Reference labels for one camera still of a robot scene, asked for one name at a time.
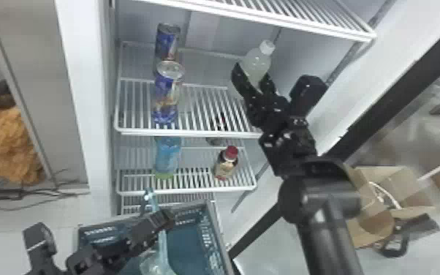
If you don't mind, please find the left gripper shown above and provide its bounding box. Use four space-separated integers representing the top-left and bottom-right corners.
96 207 178 267

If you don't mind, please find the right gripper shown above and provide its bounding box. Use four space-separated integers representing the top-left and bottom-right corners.
230 62 295 134

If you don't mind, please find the pale white bottle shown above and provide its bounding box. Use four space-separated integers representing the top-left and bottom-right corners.
238 39 276 91

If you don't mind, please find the clear bottle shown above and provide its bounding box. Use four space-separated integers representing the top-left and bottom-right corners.
138 187 180 275

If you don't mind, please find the blue basket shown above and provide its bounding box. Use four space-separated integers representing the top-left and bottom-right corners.
75 199 237 275

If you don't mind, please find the light blue bottle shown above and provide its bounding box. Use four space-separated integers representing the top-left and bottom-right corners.
152 135 183 181

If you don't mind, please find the brown bottle with red cap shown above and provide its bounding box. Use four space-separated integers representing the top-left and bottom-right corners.
211 145 240 181

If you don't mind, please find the blue can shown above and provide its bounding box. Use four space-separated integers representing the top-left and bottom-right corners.
151 59 186 127
153 22 182 64

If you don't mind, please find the fridge door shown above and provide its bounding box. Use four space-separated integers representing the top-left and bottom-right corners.
219 0 440 275

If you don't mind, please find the white fridge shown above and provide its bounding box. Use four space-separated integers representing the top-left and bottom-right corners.
54 0 378 221

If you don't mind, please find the orange fluffy cloth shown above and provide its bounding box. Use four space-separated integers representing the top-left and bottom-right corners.
0 93 45 186

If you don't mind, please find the cardboard box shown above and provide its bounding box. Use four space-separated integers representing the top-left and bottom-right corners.
344 165 436 252

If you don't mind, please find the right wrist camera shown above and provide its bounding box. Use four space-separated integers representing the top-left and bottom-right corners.
288 74 329 118

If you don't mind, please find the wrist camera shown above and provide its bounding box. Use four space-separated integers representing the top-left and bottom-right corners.
288 74 329 118
21 221 59 275

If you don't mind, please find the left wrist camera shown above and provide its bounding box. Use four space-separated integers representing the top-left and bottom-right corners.
21 221 59 275

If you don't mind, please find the black cable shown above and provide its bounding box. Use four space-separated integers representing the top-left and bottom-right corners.
0 167 80 225

